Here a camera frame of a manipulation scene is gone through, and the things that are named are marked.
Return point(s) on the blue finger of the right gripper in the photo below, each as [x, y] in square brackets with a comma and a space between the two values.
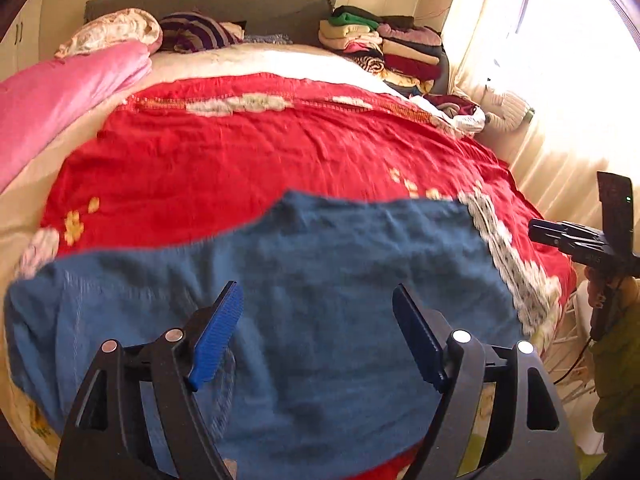
[578, 242]

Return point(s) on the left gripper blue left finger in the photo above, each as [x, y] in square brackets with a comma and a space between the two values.
[210, 331]

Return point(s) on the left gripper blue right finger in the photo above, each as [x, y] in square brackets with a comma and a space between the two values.
[426, 332]

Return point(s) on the blue denim lace-trimmed pants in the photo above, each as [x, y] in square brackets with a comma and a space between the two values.
[318, 382]

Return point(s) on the white plush toy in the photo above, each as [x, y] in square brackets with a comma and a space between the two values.
[505, 111]

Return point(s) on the red floral bed cover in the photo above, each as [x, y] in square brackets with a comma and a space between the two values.
[187, 160]

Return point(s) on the cream window curtain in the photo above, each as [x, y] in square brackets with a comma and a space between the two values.
[576, 64]

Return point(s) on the beige bed sheet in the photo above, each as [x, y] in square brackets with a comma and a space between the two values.
[22, 202]

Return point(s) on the stack of folded clothes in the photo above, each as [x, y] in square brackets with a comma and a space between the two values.
[408, 58]

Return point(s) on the pink folded quilt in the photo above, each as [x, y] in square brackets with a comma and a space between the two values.
[41, 101]

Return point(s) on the purple striped pillow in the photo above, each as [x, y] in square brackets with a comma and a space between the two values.
[191, 32]

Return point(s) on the floral beige pillow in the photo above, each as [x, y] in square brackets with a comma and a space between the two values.
[130, 24]

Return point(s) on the grey padded headboard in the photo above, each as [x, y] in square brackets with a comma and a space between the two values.
[297, 19]

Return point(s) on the white wardrobe with black handles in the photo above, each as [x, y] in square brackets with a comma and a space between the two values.
[20, 44]

